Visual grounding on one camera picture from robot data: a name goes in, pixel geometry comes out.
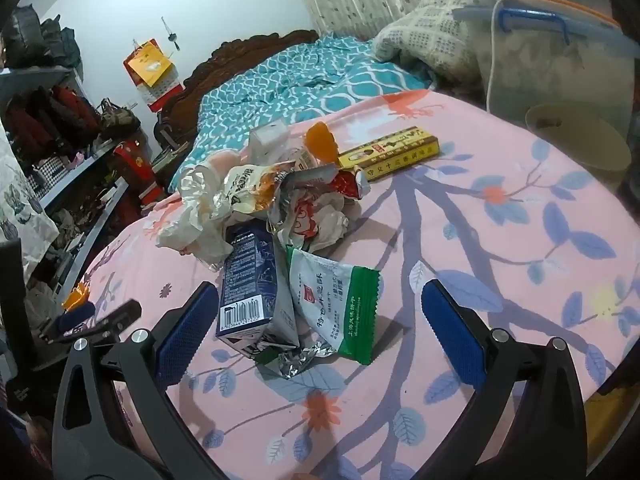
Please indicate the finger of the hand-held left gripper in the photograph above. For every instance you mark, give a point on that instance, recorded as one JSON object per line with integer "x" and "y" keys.
{"x": 75, "y": 316}
{"x": 112, "y": 319}

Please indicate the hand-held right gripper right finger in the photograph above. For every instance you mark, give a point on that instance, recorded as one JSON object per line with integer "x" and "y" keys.
{"x": 452, "y": 330}

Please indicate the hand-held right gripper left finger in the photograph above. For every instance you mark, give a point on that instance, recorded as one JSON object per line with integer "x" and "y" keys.
{"x": 185, "y": 325}

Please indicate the small orange wrapper scrap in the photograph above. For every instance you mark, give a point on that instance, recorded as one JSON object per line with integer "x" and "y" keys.
{"x": 75, "y": 297}

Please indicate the blue carton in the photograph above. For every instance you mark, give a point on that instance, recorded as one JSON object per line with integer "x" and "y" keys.
{"x": 245, "y": 280}

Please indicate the green white snack packet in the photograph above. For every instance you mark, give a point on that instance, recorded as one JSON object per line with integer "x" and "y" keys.
{"x": 330, "y": 300}

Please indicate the small white carton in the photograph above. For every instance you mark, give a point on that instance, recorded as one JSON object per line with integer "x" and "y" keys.
{"x": 270, "y": 137}

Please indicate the beige round bin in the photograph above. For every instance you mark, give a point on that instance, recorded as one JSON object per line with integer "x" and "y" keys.
{"x": 590, "y": 135}

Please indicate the white printed cloth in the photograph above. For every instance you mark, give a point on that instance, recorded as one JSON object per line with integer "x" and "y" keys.
{"x": 20, "y": 210}

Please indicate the crumpled white plastic bag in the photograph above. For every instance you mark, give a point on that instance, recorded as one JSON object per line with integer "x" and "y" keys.
{"x": 195, "y": 215}

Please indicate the grey metal shelf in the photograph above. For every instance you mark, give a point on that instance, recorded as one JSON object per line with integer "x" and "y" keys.
{"x": 65, "y": 180}

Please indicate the silver foil wrapper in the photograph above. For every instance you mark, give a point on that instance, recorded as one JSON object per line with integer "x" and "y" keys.
{"x": 295, "y": 360}

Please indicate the pink floral blanket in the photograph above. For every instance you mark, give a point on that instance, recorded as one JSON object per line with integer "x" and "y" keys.
{"x": 500, "y": 210}

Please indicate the cream foil snack wrapper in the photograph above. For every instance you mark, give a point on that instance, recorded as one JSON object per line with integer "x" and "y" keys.
{"x": 250, "y": 185}

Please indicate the white bag red print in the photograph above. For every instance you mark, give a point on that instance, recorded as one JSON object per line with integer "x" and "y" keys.
{"x": 305, "y": 220}

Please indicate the red white wrapper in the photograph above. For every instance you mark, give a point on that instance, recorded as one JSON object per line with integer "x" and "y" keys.
{"x": 347, "y": 182}

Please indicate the yellow rectangular box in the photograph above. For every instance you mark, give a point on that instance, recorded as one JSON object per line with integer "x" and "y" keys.
{"x": 400, "y": 152}

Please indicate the brown handbag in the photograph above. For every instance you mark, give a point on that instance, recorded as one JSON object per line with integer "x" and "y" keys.
{"x": 117, "y": 117}

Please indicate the orange plastic wrapper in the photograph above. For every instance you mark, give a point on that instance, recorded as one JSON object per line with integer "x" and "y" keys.
{"x": 322, "y": 142}

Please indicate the black bags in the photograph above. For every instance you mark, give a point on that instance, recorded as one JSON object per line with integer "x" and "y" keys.
{"x": 40, "y": 35}

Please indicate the teal patterned quilt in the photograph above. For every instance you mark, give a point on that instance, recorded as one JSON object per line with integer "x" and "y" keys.
{"x": 260, "y": 85}

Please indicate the orange gift bag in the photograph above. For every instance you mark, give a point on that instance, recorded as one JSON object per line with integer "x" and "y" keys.
{"x": 147, "y": 62}

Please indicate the clear storage box blue lid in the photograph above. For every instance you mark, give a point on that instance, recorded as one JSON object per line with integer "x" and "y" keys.
{"x": 530, "y": 60}

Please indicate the carved wooden headboard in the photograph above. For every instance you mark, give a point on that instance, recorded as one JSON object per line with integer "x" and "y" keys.
{"x": 235, "y": 47}

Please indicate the white grid patterned pillow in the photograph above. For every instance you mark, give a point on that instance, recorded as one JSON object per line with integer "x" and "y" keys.
{"x": 425, "y": 30}

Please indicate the white red wall calendar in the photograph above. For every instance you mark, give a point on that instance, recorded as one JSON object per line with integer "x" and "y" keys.
{"x": 162, "y": 92}

